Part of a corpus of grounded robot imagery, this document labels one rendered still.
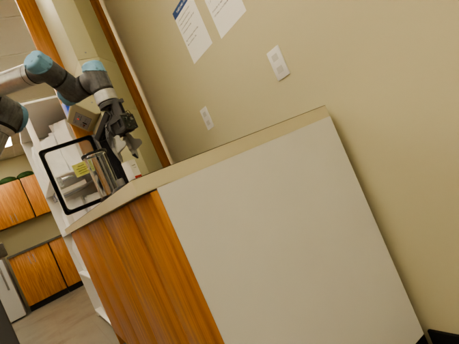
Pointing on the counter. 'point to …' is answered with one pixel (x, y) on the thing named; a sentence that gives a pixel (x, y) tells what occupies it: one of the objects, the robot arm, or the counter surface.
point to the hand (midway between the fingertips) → (127, 158)
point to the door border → (55, 181)
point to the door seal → (53, 179)
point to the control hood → (91, 108)
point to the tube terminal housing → (145, 158)
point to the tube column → (74, 31)
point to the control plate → (81, 120)
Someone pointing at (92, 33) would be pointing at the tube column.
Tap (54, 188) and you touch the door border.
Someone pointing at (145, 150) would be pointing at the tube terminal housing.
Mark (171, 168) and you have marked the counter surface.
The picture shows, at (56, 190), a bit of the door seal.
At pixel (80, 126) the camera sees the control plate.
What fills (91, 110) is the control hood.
